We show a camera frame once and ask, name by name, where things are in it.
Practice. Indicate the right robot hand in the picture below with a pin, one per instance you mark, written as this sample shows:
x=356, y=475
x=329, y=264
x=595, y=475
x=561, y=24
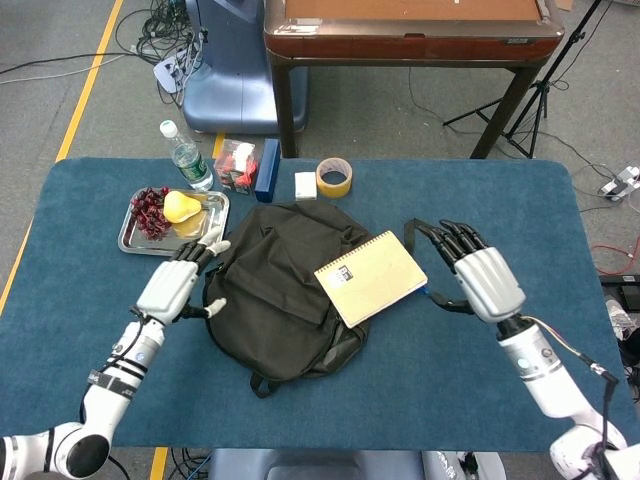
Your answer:
x=490, y=285

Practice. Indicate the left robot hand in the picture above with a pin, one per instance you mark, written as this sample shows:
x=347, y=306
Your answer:
x=167, y=285

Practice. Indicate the black fabric backpack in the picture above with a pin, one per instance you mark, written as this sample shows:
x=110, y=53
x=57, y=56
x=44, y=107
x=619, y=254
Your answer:
x=275, y=290

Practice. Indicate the kraft cover spiral notebook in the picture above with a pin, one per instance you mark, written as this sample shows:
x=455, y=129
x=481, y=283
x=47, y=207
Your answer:
x=375, y=280

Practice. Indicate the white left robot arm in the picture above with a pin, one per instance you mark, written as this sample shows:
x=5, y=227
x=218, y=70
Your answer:
x=125, y=365

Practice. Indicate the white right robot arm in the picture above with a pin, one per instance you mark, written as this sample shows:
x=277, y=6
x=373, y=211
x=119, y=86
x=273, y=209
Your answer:
x=540, y=370

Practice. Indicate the blue cookie packet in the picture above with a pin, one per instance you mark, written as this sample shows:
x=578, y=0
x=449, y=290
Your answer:
x=425, y=289

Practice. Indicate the red grape bunch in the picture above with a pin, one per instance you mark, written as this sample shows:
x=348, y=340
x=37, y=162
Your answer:
x=147, y=215

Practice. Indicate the yellow pear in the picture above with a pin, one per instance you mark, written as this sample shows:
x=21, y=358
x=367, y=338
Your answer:
x=180, y=207

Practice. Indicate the stainless steel tray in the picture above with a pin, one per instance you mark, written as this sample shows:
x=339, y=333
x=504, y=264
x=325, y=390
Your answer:
x=212, y=215

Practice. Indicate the blue carpet table mat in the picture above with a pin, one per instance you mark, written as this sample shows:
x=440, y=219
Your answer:
x=450, y=375

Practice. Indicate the clear plastic water bottle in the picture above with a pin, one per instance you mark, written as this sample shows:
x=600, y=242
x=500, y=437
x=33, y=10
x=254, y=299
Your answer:
x=192, y=167

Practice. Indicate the flat black device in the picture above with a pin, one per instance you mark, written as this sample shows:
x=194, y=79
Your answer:
x=620, y=280

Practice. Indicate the white sneaker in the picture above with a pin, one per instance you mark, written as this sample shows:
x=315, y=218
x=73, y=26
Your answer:
x=619, y=315

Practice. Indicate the clear plastic box red contents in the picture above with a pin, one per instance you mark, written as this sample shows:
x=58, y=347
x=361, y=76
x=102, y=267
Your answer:
x=235, y=167

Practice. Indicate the long blue box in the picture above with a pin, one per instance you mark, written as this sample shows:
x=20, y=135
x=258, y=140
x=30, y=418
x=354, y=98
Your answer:
x=266, y=170

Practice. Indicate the small white block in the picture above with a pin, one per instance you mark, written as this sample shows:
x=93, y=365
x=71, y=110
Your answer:
x=305, y=185

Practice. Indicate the yellow tape roll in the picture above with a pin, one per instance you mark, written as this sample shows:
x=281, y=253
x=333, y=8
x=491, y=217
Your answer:
x=345, y=185

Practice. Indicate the black tripod stand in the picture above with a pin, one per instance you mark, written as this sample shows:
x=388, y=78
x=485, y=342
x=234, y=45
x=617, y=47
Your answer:
x=535, y=105

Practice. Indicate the white power strip with plugs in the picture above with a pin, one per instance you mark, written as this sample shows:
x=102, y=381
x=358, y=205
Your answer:
x=170, y=72

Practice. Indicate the blue grey robot torso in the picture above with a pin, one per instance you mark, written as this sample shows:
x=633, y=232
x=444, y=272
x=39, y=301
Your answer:
x=310, y=465

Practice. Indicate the brown mahjong table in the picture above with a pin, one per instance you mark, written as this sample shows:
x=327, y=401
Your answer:
x=410, y=45

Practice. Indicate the blue grey machine pedestal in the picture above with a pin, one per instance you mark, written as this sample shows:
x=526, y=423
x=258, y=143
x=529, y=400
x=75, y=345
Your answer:
x=235, y=75

